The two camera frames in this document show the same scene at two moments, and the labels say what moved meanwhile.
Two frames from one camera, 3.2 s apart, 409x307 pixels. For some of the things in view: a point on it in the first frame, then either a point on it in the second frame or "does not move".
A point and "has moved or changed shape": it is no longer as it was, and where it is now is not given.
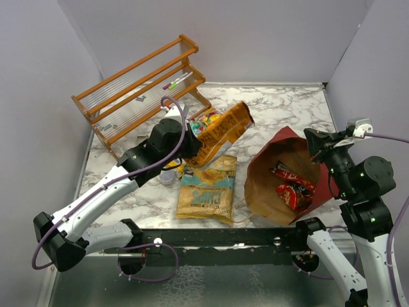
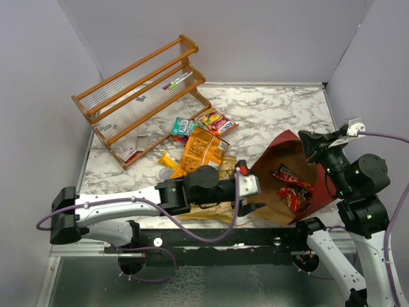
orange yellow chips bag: (225, 129) has moved or changed shape
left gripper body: (186, 148) to (243, 207)
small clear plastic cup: (167, 177) does not move
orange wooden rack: (133, 94) does not move
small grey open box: (141, 138) does not move
